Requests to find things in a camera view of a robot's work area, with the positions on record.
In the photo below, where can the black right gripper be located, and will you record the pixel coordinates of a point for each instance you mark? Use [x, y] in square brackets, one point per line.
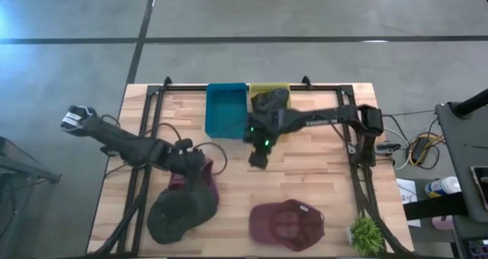
[265, 129]

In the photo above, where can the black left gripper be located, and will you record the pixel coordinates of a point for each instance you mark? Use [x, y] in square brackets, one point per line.
[187, 162]

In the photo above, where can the maroon baseball cap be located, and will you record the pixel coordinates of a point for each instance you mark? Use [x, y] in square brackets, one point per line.
[210, 179]
[286, 224]

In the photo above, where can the dark grey baseball cap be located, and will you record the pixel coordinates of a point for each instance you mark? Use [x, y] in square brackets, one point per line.
[272, 99]
[175, 217]

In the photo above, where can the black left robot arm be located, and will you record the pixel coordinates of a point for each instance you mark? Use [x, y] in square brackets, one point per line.
[114, 139]

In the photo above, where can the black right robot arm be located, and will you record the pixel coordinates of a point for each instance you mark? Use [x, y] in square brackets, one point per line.
[324, 118]

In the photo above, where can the blue plastic bin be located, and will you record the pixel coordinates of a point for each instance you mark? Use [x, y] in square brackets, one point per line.
[226, 112]

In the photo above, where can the yellow plastic bin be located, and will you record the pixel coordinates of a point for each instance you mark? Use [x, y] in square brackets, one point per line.
[267, 87]

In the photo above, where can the black plug connector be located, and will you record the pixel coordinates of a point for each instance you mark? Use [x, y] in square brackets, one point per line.
[387, 148]

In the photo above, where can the small green potted plant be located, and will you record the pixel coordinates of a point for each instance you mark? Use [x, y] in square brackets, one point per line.
[366, 236]

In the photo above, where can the white paper sheet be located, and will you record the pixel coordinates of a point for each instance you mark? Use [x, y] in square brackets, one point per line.
[408, 192]

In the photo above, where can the black power adapter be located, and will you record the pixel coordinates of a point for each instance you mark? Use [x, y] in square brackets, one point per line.
[421, 148]

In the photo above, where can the grey metal stand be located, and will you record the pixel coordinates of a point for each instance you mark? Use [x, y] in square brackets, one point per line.
[26, 167]

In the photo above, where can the white spray can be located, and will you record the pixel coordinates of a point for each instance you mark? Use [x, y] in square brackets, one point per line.
[442, 186]

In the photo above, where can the pink object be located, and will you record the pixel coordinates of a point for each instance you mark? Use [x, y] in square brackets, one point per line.
[442, 222]

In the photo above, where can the grey side desk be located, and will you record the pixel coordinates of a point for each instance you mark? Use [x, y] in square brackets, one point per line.
[461, 144]

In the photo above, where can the black pole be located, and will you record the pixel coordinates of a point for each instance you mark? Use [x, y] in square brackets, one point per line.
[470, 103]

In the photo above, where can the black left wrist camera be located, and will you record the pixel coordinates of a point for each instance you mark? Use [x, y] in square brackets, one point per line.
[183, 144]

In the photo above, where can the black aluminium table frame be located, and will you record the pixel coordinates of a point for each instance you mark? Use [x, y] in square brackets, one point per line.
[156, 99]

